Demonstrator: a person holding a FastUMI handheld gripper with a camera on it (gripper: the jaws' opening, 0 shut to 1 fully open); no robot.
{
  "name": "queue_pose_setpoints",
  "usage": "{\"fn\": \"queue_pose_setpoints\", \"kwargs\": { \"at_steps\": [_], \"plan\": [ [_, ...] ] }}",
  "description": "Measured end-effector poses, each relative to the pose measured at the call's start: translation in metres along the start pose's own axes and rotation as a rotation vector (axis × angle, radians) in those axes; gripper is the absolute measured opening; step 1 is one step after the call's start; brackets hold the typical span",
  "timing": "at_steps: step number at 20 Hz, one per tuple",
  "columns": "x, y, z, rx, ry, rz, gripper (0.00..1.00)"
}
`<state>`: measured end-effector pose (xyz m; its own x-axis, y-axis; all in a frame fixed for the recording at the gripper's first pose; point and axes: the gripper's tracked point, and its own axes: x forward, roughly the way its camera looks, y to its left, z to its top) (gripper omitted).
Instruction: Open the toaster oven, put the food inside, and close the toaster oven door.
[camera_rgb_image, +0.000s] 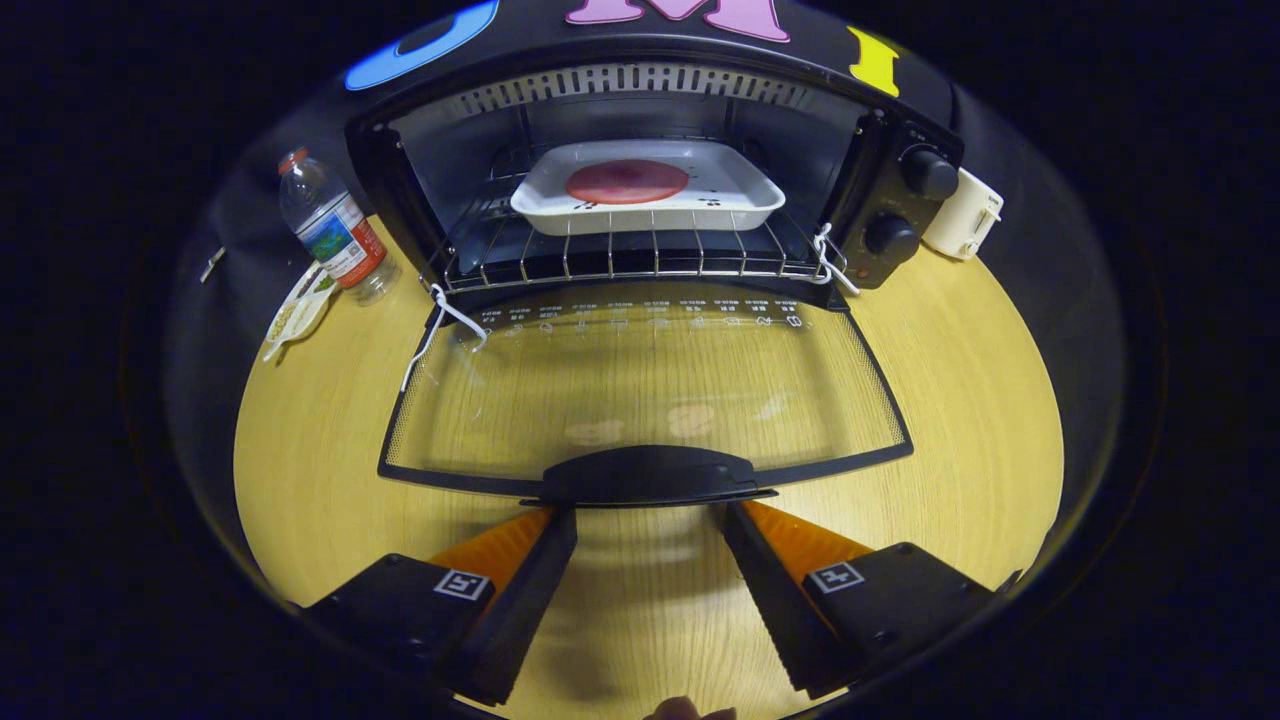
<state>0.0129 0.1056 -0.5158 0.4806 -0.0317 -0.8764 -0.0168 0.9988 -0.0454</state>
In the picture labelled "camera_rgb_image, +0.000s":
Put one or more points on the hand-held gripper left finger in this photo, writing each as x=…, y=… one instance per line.
x=520, y=600

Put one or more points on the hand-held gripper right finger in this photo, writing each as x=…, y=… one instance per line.
x=775, y=600

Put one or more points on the white square dish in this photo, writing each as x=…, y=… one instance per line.
x=730, y=195

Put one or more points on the black toaster oven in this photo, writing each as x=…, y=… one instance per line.
x=885, y=200

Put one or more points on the pink round meat slice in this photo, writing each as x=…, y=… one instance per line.
x=627, y=182

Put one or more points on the white pop-up toaster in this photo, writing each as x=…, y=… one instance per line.
x=962, y=215

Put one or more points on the white snack packet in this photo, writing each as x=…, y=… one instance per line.
x=297, y=315

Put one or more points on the clear plastic water bottle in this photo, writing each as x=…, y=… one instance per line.
x=335, y=235

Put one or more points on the silver cloth clip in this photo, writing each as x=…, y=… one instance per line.
x=211, y=264

